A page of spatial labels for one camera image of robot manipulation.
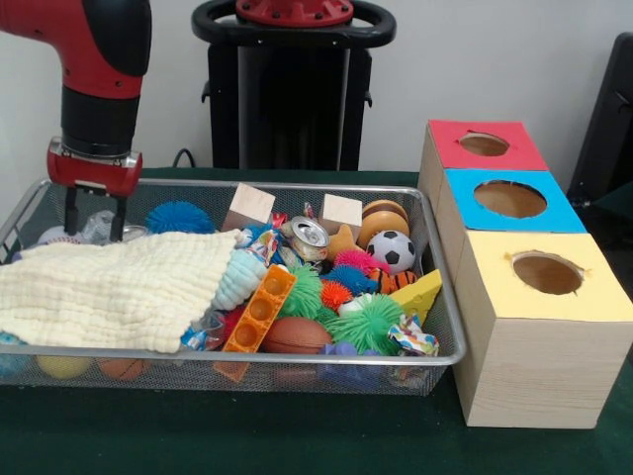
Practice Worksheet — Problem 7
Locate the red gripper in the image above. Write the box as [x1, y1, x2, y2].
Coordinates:
[45, 137, 144, 243]

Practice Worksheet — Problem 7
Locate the clear plastic bottle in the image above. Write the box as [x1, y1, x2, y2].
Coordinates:
[77, 210, 116, 246]

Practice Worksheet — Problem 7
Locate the cream waffle cloth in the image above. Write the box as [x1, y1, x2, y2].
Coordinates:
[0, 230, 254, 355]

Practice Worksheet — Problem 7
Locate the silver mesh bin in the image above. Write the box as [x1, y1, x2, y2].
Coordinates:
[0, 176, 469, 397]

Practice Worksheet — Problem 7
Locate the wooden box with three holes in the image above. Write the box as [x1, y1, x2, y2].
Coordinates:
[417, 118, 633, 429]

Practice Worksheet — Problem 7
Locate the white baseball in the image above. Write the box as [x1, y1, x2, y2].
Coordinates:
[37, 226, 83, 246]

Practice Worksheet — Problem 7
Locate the blue spiky ball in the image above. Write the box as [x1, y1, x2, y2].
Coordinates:
[145, 200, 218, 234]

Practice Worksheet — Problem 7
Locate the large wooden block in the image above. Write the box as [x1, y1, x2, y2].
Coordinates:
[221, 182, 277, 235]

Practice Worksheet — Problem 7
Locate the orange plastic block with holes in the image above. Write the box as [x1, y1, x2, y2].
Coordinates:
[222, 264, 299, 354]

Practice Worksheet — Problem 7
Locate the crushed silver can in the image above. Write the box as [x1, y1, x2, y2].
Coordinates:
[287, 216, 333, 263]

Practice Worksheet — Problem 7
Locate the small wooden block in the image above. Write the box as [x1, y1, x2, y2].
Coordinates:
[318, 193, 365, 238]

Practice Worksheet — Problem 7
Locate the toy hamburger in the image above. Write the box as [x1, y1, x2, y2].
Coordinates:
[356, 199, 411, 250]

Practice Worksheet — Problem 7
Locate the green spiky ball with eyes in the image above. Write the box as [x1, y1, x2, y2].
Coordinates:
[325, 294, 407, 356]

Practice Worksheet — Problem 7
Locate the small soccer ball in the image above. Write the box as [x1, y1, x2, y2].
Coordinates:
[366, 230, 417, 275]

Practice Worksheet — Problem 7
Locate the dark green tablecloth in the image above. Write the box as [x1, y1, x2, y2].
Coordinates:
[0, 166, 633, 475]

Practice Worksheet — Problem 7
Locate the black monitor on stand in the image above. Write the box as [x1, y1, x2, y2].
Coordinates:
[567, 32, 633, 209]

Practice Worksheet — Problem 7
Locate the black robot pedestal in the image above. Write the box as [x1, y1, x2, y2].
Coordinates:
[191, 0, 397, 172]

